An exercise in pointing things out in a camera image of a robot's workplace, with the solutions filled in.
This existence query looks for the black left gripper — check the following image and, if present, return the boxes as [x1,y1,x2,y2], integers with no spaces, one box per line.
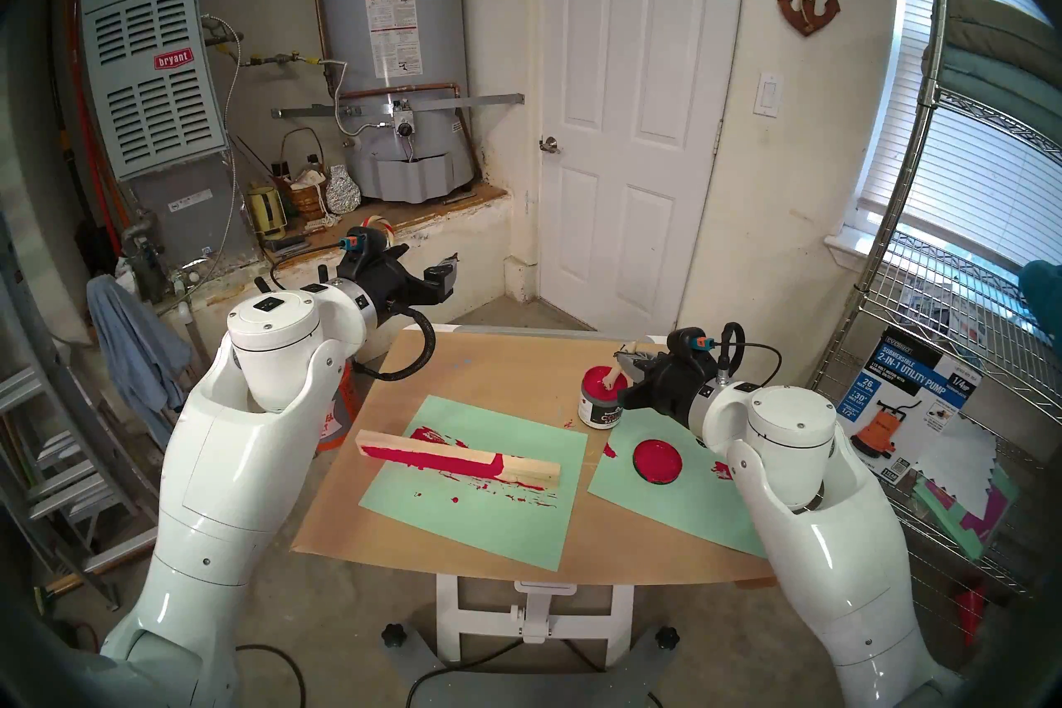
[357,243,459,327]

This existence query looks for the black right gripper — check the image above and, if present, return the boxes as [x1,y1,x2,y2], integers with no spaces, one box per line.
[616,331,723,425]

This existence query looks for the wooden handle paint brush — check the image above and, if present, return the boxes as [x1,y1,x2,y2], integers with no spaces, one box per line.
[599,341,638,394]

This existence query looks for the red paint sample jar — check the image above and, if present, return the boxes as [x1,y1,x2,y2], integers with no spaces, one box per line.
[578,365,629,430]

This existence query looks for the wood plank with red paint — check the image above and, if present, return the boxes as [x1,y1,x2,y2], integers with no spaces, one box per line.
[356,428,562,490]

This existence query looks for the white platform with wood top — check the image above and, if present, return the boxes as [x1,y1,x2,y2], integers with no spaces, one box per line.
[158,184,540,326]

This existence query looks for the red jar lid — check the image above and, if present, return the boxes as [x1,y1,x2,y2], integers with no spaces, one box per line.
[632,439,683,485]

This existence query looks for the brown board table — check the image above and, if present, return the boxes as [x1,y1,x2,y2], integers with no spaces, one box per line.
[290,325,781,589]

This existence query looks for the foil wrapped object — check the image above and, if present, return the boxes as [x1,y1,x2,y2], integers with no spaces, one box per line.
[325,165,363,215]

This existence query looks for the green paper sheet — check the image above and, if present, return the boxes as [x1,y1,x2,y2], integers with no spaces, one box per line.
[587,391,768,558]
[358,394,588,573]

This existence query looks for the orange plastic bucket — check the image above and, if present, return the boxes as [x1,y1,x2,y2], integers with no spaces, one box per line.
[315,366,359,454]

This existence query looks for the yellow metal can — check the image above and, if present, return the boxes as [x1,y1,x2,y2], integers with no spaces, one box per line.
[247,184,288,238]

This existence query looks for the white panel door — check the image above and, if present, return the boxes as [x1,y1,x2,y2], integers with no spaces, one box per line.
[539,0,748,338]

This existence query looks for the white window sill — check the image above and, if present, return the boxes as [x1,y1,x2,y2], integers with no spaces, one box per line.
[826,224,884,276]

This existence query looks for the grey water heater tank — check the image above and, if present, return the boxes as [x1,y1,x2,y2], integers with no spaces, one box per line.
[314,0,475,205]

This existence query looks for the gas pipe with yellow valve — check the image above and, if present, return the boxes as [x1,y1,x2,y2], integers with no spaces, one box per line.
[217,49,333,73]

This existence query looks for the utility pump box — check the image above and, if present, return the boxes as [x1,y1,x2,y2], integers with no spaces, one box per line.
[846,327,984,485]

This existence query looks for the white folding table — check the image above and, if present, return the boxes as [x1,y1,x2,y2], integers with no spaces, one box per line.
[402,323,673,670]

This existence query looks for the blue cloth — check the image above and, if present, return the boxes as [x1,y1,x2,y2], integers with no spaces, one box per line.
[87,273,193,450]

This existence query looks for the grey bryant furnace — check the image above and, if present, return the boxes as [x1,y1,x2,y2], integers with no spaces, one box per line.
[79,0,254,268]

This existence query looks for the white window blinds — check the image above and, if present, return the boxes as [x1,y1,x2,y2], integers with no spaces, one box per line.
[859,0,1062,268]

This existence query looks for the teal fabric object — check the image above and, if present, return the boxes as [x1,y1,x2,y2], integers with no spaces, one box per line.
[1019,260,1062,350]

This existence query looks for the red plastic object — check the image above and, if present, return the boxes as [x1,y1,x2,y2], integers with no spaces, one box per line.
[954,580,992,645]

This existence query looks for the aluminium ladder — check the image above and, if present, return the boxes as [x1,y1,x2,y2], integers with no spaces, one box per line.
[0,217,158,608]

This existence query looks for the green cushion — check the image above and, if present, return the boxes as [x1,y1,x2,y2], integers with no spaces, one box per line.
[921,43,1062,151]

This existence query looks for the long wooden stick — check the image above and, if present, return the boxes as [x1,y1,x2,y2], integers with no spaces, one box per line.
[41,547,158,598]

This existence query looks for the olive cushion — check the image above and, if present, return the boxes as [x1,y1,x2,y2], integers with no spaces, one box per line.
[946,0,1062,64]

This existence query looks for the thick black left arm hose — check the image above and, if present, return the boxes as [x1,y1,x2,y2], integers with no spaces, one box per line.
[353,304,436,382]

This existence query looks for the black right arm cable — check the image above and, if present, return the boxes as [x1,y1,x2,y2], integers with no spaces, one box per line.
[720,323,783,388]

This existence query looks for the wicker basket with handle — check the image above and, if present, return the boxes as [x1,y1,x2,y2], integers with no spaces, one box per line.
[278,127,329,222]

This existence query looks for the metal heater strap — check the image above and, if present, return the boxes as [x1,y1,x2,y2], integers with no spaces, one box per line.
[272,92,525,120]

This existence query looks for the chrome wire shelf rack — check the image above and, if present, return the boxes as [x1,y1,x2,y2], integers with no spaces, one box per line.
[796,0,1062,633]

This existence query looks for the black floor cable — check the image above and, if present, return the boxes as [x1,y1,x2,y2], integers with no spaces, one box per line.
[235,644,308,708]

